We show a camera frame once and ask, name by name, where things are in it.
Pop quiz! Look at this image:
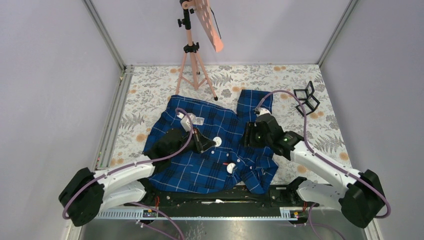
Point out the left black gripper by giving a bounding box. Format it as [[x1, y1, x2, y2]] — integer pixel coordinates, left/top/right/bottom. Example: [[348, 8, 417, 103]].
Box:
[[169, 127, 216, 159]]

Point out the blue plaid shirt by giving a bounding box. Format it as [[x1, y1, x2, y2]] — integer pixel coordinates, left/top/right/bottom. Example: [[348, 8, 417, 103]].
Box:
[[144, 89, 278, 194]]

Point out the black jewelry box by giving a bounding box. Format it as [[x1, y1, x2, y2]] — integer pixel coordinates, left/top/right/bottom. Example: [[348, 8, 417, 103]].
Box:
[[295, 95, 320, 117]]

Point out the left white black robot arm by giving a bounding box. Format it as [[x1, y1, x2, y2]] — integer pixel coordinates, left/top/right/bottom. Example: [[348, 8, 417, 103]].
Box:
[[58, 128, 222, 227]]

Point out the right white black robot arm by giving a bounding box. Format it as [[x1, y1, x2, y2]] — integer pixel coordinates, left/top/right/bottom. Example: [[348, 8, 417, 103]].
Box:
[[242, 113, 385, 229]]

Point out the floral table mat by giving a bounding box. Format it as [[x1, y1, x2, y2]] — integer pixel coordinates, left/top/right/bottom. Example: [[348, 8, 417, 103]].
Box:
[[98, 64, 351, 168]]

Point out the pink tripod stand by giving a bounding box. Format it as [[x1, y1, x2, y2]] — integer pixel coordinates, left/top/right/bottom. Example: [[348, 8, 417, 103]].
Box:
[[175, 0, 219, 101]]

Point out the pink perforated board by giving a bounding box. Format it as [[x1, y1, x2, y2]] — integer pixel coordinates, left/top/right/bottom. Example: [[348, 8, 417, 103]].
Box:
[[194, 0, 224, 53]]

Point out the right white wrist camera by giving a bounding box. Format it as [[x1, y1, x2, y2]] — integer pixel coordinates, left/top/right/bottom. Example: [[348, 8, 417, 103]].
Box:
[[255, 107, 272, 117]]

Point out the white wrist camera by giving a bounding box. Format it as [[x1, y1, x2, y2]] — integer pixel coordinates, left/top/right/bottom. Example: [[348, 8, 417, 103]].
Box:
[[255, 107, 272, 117], [177, 112, 196, 132]]

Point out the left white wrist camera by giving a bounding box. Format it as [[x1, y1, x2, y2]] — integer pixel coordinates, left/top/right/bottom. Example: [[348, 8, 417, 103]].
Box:
[[177, 112, 196, 132]]

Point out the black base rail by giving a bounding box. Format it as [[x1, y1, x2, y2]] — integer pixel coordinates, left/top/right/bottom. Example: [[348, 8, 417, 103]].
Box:
[[140, 185, 312, 214]]

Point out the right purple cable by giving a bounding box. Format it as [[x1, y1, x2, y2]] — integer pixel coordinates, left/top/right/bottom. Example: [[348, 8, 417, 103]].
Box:
[[255, 90, 392, 240]]

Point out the grey slotted cable duct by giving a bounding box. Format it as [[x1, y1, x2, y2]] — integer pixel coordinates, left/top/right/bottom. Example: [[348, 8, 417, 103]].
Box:
[[95, 205, 298, 221]]

